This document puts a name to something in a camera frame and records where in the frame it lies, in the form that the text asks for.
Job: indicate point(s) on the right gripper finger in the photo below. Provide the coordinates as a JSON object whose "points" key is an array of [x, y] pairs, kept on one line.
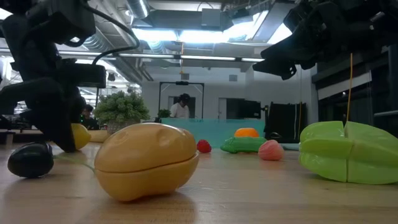
{"points": [[276, 70], [292, 51]]}

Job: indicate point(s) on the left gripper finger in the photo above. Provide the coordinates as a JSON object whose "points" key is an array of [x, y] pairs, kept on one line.
{"points": [[53, 109], [79, 109]]}

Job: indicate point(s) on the yellow toy lemon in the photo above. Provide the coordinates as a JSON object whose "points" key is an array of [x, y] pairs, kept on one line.
{"points": [[82, 135]]}

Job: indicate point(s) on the smooth orange toy fruit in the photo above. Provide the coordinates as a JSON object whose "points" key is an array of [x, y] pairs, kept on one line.
{"points": [[246, 132]]}

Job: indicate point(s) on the pink toy peach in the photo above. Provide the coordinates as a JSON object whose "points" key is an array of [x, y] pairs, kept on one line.
{"points": [[270, 150]]}

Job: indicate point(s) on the green cucumber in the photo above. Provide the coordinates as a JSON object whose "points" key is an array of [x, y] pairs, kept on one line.
{"points": [[242, 144]]}

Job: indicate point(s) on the light green toy starfruit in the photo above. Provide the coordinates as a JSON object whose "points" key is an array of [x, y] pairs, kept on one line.
{"points": [[342, 152]]}

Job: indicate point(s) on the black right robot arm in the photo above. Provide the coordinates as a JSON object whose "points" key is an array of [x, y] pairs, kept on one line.
{"points": [[385, 18]]}

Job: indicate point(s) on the teal translucent tupperware container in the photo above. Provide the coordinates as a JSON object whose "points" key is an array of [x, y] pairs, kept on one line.
{"points": [[214, 129]]}

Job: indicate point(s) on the person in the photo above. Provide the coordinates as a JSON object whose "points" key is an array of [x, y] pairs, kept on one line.
{"points": [[90, 123], [179, 110]]}

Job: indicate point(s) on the green faux plant in pot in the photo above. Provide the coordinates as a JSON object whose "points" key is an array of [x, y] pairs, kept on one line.
{"points": [[121, 109]]}

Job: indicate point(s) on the black monitor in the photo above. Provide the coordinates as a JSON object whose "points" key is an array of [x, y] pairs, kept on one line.
{"points": [[244, 109]]}

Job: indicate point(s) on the black panel stand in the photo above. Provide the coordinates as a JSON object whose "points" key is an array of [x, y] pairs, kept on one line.
{"points": [[286, 121]]}

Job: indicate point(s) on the black toy cherry with stem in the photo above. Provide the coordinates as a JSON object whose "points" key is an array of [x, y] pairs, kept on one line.
{"points": [[31, 160]]}

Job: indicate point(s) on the yellow pole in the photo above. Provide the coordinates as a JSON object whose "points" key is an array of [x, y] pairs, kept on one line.
{"points": [[349, 93]]}

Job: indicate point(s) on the long ceiling light bar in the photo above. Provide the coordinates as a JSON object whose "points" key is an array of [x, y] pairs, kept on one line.
{"points": [[205, 58]]}

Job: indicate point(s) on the light blue cloth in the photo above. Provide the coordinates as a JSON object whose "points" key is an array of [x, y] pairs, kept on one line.
{"points": [[289, 146]]}

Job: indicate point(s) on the tan toy potato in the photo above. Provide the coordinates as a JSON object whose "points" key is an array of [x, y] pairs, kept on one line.
{"points": [[146, 155]]}

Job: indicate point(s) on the small green plant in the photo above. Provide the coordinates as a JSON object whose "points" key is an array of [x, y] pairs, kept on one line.
{"points": [[163, 113]]}

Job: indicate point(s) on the small red strawberry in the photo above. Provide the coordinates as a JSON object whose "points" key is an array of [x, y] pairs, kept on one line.
{"points": [[204, 146]]}

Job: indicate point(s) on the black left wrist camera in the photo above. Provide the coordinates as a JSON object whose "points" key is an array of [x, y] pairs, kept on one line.
{"points": [[84, 74]]}

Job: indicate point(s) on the black metal rig frame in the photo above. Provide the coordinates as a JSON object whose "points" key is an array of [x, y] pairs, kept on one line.
{"points": [[182, 83]]}

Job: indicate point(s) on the silver ventilation duct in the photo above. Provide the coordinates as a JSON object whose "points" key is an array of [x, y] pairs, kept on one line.
{"points": [[136, 7]]}

